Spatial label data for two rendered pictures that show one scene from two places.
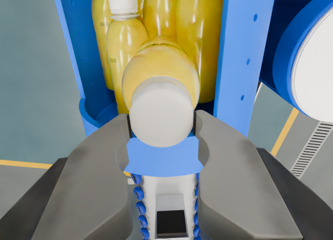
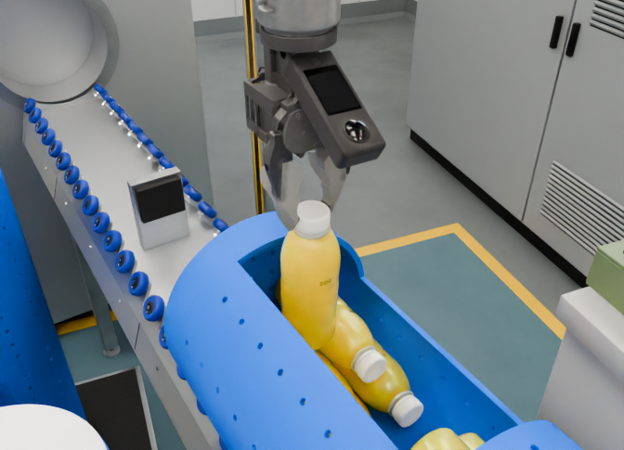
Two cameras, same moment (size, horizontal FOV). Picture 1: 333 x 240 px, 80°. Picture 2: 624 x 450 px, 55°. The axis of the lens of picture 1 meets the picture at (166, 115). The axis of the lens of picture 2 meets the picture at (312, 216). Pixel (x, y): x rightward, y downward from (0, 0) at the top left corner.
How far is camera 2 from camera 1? 0.55 m
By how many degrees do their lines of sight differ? 34
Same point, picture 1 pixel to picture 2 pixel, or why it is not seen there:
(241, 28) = (269, 327)
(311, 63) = not seen: outside the picture
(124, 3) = (370, 358)
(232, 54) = (265, 309)
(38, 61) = not seen: hidden behind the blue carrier
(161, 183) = (189, 252)
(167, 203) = (169, 226)
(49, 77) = not seen: hidden behind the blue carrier
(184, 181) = (154, 268)
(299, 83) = (81, 430)
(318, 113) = (14, 412)
